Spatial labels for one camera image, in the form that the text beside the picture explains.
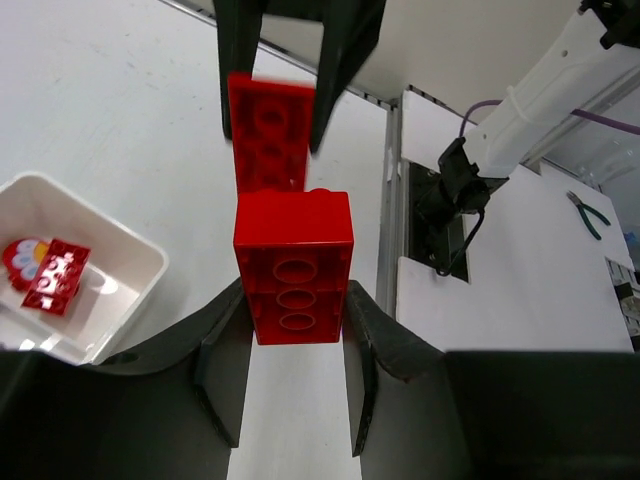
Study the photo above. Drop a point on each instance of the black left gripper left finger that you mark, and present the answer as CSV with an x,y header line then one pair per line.
x,y
168,408

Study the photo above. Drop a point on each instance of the white three-compartment tray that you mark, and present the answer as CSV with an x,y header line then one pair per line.
x,y
121,272

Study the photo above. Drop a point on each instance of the red half-round lego brick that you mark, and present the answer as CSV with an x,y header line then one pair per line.
x,y
58,278

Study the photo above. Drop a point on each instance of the red oval flower lego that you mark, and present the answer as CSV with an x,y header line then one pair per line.
x,y
22,259

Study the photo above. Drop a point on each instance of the aluminium frame rail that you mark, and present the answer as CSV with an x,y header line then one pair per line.
x,y
391,216

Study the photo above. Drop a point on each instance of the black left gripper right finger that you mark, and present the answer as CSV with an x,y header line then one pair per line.
x,y
418,413

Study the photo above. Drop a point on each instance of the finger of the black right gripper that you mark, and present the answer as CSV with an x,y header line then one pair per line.
x,y
351,31
238,31

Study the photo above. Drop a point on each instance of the green-handled pliers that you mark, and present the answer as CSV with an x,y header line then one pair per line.
x,y
585,211

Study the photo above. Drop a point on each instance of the red double half-round lego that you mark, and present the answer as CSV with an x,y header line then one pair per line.
x,y
293,245

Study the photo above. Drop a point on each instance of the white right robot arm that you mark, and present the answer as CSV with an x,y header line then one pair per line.
x,y
598,46

